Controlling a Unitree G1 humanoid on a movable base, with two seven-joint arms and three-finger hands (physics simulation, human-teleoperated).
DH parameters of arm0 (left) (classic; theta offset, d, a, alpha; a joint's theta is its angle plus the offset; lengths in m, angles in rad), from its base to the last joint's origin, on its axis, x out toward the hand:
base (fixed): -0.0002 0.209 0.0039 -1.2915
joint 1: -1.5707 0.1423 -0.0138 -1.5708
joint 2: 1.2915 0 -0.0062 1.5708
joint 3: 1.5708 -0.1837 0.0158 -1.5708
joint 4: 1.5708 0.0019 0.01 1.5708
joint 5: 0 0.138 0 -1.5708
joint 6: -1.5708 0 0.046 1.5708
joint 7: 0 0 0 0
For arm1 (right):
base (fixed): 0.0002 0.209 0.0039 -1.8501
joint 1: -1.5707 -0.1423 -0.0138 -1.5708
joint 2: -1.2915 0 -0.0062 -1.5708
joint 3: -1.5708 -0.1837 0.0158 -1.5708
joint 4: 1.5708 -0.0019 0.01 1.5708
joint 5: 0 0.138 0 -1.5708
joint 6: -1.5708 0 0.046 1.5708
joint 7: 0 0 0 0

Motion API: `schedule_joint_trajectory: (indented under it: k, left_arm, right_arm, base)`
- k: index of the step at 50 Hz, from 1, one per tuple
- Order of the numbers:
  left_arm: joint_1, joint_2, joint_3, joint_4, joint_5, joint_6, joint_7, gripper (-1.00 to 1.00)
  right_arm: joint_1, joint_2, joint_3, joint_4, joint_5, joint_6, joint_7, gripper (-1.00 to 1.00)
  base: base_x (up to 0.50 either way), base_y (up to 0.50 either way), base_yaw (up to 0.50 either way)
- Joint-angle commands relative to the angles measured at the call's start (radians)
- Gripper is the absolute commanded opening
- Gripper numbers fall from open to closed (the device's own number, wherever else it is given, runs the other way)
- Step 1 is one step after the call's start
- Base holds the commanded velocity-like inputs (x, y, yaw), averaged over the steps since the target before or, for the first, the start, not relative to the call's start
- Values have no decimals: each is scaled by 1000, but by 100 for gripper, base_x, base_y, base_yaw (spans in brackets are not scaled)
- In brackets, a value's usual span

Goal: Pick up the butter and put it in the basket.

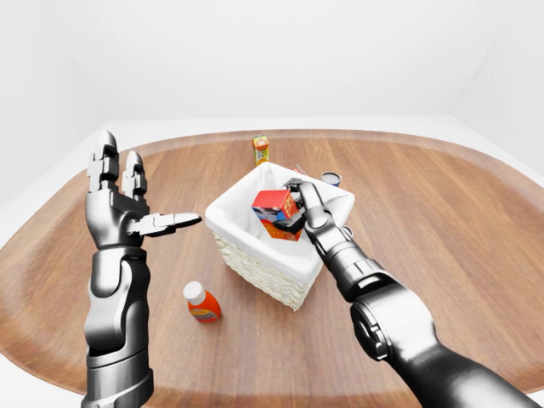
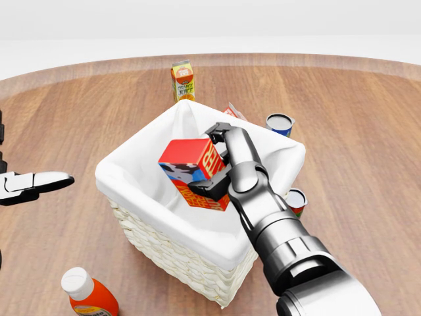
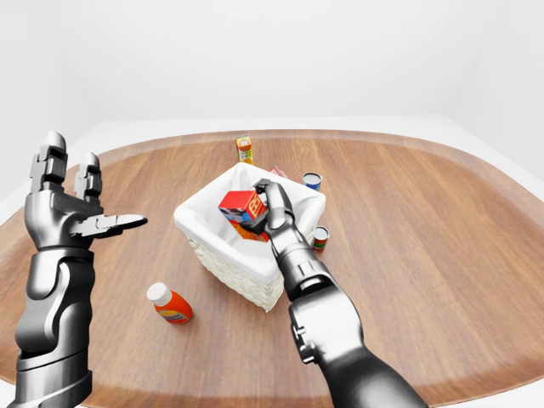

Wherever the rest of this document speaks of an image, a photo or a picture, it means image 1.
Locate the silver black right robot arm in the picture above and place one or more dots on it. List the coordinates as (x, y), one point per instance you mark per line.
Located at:
(399, 323)

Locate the red printed food box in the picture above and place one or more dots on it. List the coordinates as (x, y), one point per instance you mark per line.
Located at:
(276, 212)

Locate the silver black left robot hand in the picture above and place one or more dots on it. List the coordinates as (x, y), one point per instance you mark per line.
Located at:
(108, 212)

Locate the orange yellow juice carton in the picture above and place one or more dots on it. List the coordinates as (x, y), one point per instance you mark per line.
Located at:
(260, 149)

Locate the white lined wicker basket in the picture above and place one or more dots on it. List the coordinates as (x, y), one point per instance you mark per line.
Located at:
(272, 251)

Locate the red white small box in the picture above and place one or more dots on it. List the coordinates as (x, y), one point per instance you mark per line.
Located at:
(300, 170)

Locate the orange bottle with white cap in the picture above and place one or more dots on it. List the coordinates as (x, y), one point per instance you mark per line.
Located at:
(203, 304)

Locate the blue tin can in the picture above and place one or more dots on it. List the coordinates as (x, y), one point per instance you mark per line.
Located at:
(331, 178)

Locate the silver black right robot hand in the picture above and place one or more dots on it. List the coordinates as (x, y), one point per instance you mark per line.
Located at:
(312, 208)

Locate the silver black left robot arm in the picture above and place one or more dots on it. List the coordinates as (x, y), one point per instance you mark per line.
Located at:
(115, 323)

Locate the small blue white tin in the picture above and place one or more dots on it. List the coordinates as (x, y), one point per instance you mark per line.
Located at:
(348, 231)

